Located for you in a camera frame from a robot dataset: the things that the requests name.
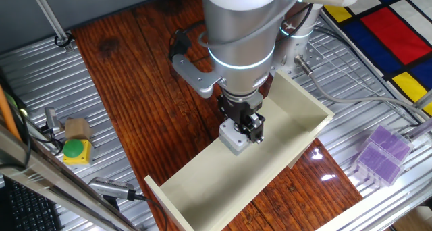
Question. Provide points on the aluminium table edge profile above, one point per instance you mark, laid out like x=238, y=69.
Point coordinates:
x=388, y=204

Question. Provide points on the large wooden cube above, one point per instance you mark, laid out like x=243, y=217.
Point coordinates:
x=77, y=128

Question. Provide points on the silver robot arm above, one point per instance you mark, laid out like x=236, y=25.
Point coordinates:
x=236, y=31

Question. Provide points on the orange rod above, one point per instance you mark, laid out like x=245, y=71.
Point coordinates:
x=6, y=113

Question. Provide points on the grey camera bracket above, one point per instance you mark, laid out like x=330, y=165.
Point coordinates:
x=195, y=77

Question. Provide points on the yellow box green mushroom button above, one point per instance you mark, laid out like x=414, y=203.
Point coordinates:
x=77, y=153

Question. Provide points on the colourful block pattern cloth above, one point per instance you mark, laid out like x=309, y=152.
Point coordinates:
x=388, y=31

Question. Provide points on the thin metal pole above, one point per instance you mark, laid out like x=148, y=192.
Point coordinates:
x=50, y=20

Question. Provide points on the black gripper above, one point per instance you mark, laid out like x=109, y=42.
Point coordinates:
x=236, y=109

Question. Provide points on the wood grain mat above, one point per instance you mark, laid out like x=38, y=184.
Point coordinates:
x=135, y=89

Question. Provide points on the grey device with grille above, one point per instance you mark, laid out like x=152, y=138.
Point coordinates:
x=109, y=187

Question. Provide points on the small grey metal device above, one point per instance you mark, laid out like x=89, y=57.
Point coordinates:
x=52, y=119

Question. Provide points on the aluminium frame profile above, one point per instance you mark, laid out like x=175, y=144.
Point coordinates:
x=50, y=173

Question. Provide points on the aluminium robot mounting plate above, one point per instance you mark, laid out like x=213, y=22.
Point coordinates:
x=312, y=52

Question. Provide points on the black keyboard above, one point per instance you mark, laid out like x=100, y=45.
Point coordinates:
x=27, y=207

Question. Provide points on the clear box with purple content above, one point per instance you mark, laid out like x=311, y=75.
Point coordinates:
x=378, y=165
x=391, y=143

